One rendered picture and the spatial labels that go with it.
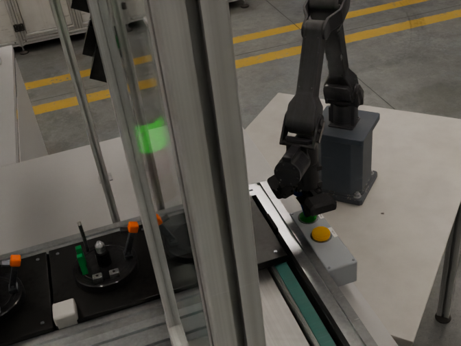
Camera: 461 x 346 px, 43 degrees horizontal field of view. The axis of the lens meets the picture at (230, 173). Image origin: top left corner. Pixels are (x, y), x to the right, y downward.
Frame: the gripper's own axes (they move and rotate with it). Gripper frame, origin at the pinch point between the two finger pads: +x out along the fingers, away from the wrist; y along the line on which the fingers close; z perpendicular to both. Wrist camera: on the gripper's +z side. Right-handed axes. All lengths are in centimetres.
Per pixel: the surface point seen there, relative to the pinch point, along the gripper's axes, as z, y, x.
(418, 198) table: -34.2, -6.1, 13.9
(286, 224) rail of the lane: 5.0, -0.6, 4.4
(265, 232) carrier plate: 10.9, 1.5, 3.2
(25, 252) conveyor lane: 64, -17, 4
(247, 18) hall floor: -112, -376, 96
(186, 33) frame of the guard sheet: 38, 77, -75
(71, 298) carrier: 55, 4, 4
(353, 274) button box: -2.8, 17.3, 7.7
